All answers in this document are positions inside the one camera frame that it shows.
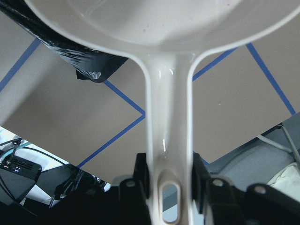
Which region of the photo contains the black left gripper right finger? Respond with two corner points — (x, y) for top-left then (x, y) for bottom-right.
(192, 153), (300, 225)

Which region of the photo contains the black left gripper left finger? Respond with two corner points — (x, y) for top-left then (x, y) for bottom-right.
(84, 153), (151, 225)

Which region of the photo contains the beige plastic dustpan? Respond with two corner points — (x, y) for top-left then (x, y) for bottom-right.
(27, 0), (300, 225)

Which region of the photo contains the bin with black bag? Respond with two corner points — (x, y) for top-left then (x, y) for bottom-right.
(0, 0), (128, 83)

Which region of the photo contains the white crumpled cloth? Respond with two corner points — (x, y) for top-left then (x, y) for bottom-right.
(267, 163), (300, 201)

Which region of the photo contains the black laptop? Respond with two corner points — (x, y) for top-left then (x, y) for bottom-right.
(0, 155), (42, 206)

